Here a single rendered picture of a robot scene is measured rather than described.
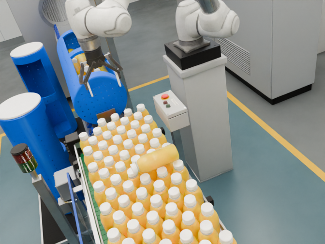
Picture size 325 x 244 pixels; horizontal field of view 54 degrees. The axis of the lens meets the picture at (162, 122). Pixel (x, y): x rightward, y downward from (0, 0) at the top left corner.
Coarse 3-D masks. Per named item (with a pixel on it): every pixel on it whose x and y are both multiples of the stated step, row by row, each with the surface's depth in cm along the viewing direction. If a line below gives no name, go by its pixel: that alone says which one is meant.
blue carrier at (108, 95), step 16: (64, 32) 228; (64, 48) 207; (80, 48) 195; (64, 64) 195; (96, 80) 161; (112, 80) 164; (80, 96) 162; (96, 96) 165; (112, 96) 169; (80, 112) 167; (96, 112) 170
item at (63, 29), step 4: (68, 24) 343; (60, 28) 339; (64, 28) 336; (68, 28) 334; (60, 32) 327; (56, 40) 336; (120, 116) 183; (84, 124) 196; (96, 124) 181; (88, 132) 184
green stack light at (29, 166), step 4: (32, 156) 121; (32, 160) 121; (20, 164) 119; (24, 164) 119; (28, 164) 120; (32, 164) 121; (36, 164) 123; (20, 168) 121; (24, 168) 120; (28, 168) 120; (32, 168) 121; (24, 172) 121; (28, 172) 121
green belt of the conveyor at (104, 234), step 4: (84, 164) 160; (84, 168) 157; (88, 172) 155; (88, 176) 153; (88, 180) 151; (88, 184) 148; (92, 188) 146; (92, 192) 144; (92, 196) 142; (92, 200) 140; (96, 204) 137; (96, 208) 136; (96, 212) 134; (100, 212) 134; (100, 220) 130; (100, 224) 129; (100, 228) 127; (104, 232) 125; (104, 236) 124; (104, 240) 123
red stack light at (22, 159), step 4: (28, 148) 119; (24, 152) 117; (28, 152) 119; (16, 156) 116; (20, 156) 117; (24, 156) 118; (28, 156) 119; (16, 160) 118; (20, 160) 118; (24, 160) 118; (28, 160) 119
